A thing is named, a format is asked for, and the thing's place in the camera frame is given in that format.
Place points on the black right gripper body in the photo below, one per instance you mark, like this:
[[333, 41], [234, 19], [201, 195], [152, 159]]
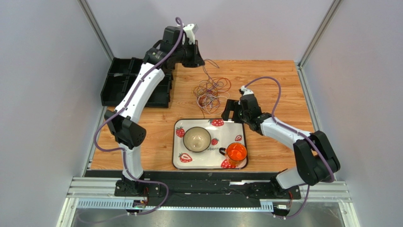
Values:
[[235, 109]]

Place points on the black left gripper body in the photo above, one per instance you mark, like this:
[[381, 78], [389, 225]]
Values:
[[188, 54]]

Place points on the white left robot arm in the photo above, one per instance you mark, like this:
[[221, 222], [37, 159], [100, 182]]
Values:
[[178, 45]]

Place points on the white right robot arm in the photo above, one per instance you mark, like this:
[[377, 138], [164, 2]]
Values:
[[315, 158]]

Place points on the orange translucent mug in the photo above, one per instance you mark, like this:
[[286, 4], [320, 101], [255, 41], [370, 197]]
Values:
[[234, 155]]

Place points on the beige ceramic bowl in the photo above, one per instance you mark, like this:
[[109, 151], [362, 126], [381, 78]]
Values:
[[197, 139]]

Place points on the strawberry print white tray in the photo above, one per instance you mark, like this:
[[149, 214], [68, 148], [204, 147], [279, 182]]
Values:
[[222, 134]]

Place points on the black compartment storage bin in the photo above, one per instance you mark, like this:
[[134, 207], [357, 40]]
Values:
[[120, 78]]

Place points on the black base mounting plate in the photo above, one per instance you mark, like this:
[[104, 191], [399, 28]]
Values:
[[228, 189]]

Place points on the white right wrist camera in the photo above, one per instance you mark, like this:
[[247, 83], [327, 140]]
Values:
[[245, 91]]

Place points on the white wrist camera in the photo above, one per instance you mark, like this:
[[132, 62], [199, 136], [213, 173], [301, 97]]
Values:
[[245, 91], [189, 34]]

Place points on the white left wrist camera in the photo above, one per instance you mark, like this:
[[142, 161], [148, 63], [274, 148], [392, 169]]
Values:
[[189, 34]]

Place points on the aluminium frame rail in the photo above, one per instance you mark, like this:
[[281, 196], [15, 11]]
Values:
[[92, 198]]

